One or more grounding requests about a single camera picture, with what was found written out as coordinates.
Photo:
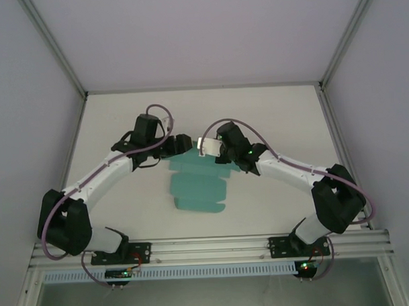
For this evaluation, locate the aluminium mounting rail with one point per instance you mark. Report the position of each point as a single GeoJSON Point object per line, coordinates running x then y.
{"type": "Point", "coordinates": [208, 248]}

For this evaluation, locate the teal paper box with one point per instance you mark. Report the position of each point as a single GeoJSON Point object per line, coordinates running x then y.
{"type": "Point", "coordinates": [197, 187]}

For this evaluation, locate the left circuit board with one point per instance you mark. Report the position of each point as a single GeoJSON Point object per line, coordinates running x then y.
{"type": "Point", "coordinates": [119, 273]}

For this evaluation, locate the circuit board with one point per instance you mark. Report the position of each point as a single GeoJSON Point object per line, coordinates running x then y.
{"type": "Point", "coordinates": [306, 266]}
{"type": "Point", "coordinates": [119, 273]}

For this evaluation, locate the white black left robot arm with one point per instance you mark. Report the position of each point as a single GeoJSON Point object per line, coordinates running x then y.
{"type": "Point", "coordinates": [104, 176]}

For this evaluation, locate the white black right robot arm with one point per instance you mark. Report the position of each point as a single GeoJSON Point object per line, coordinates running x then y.
{"type": "Point", "coordinates": [286, 172]}

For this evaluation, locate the right circuit board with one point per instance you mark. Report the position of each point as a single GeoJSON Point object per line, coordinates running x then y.
{"type": "Point", "coordinates": [306, 266]}

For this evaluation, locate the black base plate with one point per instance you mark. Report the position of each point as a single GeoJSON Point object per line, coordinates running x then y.
{"type": "Point", "coordinates": [278, 247]}
{"type": "Point", "coordinates": [140, 252]}

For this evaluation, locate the aluminium frame leg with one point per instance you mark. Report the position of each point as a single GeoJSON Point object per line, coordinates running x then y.
{"type": "Point", "coordinates": [393, 280]}
{"type": "Point", "coordinates": [26, 293]}

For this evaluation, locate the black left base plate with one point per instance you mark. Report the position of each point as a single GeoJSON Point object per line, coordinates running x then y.
{"type": "Point", "coordinates": [140, 252]}

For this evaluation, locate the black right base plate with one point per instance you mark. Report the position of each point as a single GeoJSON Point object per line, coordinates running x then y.
{"type": "Point", "coordinates": [278, 247]}

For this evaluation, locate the aluminium frame post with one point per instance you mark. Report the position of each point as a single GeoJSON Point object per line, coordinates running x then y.
{"type": "Point", "coordinates": [54, 47]}
{"type": "Point", "coordinates": [346, 37]}

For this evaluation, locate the aluminium side rail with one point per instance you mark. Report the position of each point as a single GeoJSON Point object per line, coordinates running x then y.
{"type": "Point", "coordinates": [74, 144]}
{"type": "Point", "coordinates": [338, 148]}

